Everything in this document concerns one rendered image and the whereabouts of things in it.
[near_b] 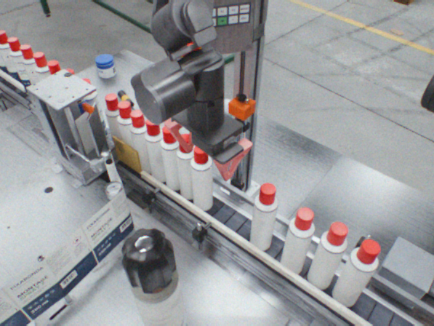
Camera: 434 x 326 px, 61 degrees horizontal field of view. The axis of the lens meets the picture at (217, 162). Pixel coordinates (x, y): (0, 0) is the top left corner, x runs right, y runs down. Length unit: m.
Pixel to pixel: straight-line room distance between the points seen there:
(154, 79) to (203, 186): 0.47
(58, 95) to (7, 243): 0.38
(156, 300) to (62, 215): 0.47
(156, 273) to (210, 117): 0.25
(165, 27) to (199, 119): 0.13
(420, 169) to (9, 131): 2.20
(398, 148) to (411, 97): 0.61
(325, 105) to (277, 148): 1.67
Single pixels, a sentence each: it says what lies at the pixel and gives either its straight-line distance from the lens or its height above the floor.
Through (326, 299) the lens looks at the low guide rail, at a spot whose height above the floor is 0.92.
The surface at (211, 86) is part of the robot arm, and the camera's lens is 0.51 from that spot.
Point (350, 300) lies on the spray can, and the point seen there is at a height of 0.92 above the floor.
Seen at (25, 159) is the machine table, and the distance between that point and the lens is 1.33.
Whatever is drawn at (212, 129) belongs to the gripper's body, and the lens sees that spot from 0.56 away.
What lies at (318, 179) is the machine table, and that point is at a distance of 1.16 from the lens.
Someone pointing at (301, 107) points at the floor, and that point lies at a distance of 2.81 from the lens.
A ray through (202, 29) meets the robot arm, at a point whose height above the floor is 1.45.
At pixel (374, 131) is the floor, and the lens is 2.75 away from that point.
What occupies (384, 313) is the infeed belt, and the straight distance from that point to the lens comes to 0.92.
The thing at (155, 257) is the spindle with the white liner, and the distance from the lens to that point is 0.58.
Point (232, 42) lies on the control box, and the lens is 0.76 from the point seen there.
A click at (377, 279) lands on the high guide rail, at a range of 0.86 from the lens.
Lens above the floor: 1.67
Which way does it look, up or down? 46 degrees down
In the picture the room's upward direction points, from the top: straight up
